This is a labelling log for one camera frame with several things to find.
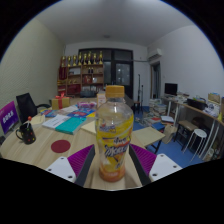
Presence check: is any black framed glass door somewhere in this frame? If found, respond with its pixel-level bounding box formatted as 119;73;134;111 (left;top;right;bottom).
78;48;134;101

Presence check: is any black office chair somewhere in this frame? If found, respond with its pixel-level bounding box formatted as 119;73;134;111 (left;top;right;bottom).
15;92;51;124

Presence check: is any brown paper bag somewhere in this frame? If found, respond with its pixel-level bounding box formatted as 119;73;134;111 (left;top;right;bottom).
163;123;178;144

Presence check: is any wooden shelf unit with trophies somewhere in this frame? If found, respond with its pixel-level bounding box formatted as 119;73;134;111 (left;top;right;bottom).
57;50;105;98

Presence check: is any black tripod stand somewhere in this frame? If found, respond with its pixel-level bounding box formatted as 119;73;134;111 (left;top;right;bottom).
137;73;144;101

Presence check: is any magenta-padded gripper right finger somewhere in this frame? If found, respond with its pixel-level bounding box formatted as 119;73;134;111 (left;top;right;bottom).
129;143;183;186

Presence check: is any black dotted mug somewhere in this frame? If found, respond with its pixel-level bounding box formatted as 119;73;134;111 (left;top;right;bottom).
15;122;37;145

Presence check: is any white wall air conditioner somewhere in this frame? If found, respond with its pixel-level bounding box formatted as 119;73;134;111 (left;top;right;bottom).
147;48;163;62

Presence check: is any white round stool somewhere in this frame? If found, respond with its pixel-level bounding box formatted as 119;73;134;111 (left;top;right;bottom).
182;128;208;159

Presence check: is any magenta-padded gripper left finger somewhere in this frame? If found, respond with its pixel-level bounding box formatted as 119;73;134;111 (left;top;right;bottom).
45;144;97;188

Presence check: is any yellow-labelled orange drink bottle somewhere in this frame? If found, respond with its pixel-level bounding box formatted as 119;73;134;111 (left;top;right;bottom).
94;85;135;183

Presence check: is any pale yellow note card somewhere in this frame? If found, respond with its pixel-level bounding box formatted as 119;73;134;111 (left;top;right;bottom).
30;114;46;127

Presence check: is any flat round red coaster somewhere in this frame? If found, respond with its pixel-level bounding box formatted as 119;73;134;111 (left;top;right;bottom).
50;139;72;154

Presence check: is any white side desk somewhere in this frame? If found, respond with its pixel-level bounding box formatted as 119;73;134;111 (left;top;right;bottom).
161;96;224;161

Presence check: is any tan standing card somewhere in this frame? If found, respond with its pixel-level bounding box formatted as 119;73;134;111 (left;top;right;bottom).
96;92;108;108

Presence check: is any stack of books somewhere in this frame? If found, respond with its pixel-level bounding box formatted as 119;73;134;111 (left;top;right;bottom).
148;98;168;118

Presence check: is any white booklet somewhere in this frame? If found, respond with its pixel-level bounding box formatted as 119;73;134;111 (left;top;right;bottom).
41;113;71;130

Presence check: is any yellow gift box red ribbon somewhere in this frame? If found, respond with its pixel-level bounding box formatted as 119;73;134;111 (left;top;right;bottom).
51;93;71;111

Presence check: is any pink packet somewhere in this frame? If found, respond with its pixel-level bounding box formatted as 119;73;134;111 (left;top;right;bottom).
76;101;98;110

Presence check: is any purple sign board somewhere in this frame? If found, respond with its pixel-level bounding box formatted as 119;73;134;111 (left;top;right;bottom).
0;100;20;135

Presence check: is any black computer monitor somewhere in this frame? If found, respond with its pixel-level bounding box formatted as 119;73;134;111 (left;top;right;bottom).
164;82;179;97

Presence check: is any black printer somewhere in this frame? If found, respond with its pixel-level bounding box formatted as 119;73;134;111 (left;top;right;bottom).
187;97;208;111

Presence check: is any teal book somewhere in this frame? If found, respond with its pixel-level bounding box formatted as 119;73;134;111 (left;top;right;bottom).
54;116;87;136

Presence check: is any blue red colourful book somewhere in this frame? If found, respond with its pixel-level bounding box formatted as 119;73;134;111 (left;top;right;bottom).
41;109;59;118

